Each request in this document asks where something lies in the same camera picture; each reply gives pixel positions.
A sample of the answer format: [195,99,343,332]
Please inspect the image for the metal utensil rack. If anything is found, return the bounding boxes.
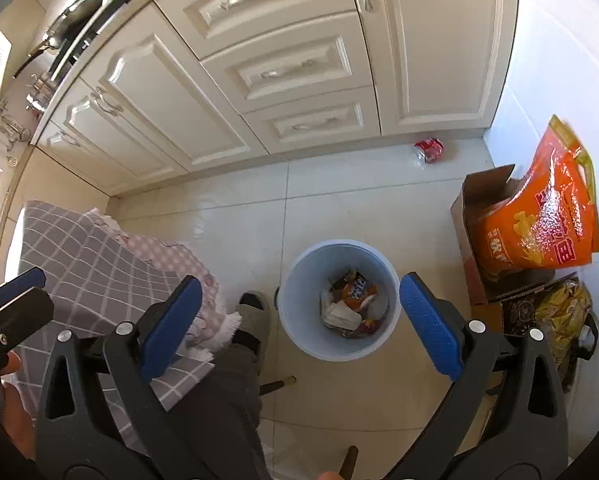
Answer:
[0,100,30,151]

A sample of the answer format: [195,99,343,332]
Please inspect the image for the light blue trash bin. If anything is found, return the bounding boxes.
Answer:
[278,240,403,364]

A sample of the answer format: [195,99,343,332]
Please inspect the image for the cream lower kitchen cabinets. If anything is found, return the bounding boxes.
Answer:
[29,0,521,199]

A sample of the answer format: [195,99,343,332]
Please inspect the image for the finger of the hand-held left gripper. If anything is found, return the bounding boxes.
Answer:
[0,287,55,381]
[0,266,47,311]

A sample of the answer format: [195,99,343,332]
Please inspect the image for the person's left hand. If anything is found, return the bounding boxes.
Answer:
[0,350,38,464]

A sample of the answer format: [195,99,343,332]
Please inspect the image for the white paper packet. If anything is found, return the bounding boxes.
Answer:
[322,287,365,334]

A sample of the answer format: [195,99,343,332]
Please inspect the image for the round table, grey checked cloth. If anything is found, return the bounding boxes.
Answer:
[9,200,243,442]

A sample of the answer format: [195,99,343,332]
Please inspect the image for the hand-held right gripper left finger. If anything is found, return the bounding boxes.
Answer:
[34,274,203,480]

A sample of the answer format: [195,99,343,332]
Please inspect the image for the person's grey trouser leg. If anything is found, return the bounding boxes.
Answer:
[178,344,271,480]

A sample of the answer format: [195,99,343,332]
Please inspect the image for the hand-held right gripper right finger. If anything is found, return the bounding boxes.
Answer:
[399,272,571,480]

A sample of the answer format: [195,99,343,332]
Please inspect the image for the yellow plastic bag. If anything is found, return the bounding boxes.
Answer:
[534,280,599,391]

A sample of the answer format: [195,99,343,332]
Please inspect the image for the crushed red can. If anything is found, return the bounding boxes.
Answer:
[413,137,445,164]

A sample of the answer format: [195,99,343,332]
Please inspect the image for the brown cardboard box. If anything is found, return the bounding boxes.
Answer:
[451,164,580,307]

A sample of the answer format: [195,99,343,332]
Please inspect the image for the large orange printed bag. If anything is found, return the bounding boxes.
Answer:
[472,115,599,276]

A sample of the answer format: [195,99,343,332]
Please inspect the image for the steel steamer pot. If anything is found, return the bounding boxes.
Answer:
[25,72,55,116]

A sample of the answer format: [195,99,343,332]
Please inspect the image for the white orange-printed plastic bag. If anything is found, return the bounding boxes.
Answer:
[339,269,381,311]

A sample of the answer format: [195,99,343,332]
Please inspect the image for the wooden stool leg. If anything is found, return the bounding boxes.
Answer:
[340,446,359,480]
[259,375,296,397]

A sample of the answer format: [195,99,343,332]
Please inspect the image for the grey slipper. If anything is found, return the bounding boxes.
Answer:
[232,291,275,361]

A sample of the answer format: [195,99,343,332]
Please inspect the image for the dark patterned box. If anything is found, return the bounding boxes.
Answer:
[499,294,551,336]

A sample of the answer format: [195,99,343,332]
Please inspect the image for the black wok with lid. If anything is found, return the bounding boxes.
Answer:
[12,0,111,79]

